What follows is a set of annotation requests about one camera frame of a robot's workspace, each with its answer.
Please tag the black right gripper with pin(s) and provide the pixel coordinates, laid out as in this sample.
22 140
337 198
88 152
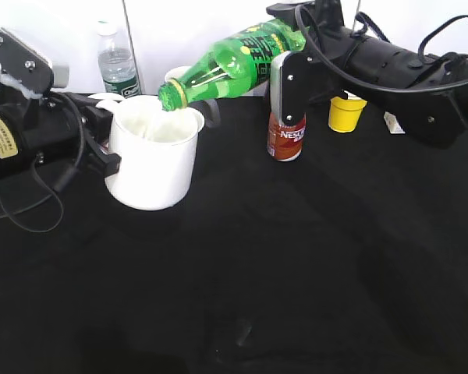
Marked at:
390 77

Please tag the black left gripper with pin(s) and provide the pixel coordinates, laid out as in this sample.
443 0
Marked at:
49 125

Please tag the green soda bottle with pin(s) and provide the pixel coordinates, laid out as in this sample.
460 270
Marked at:
232 66

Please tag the white ceramic mug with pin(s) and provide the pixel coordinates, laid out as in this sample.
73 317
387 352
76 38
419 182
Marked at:
157 150

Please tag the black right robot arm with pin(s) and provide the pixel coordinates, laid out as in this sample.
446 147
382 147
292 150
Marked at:
438 132

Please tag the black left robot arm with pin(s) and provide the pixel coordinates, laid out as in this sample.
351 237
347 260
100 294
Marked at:
8 149

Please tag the yellow paper cup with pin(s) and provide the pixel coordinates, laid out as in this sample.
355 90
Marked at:
344 114

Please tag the clear water bottle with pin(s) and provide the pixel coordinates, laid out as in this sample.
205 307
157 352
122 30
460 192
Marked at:
116 61

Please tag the brown Nescafe coffee bottle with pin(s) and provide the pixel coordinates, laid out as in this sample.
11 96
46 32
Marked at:
285 143

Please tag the grey ceramic mug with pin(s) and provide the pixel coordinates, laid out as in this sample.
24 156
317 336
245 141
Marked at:
209 108

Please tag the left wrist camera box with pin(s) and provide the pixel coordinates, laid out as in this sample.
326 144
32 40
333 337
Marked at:
24 67

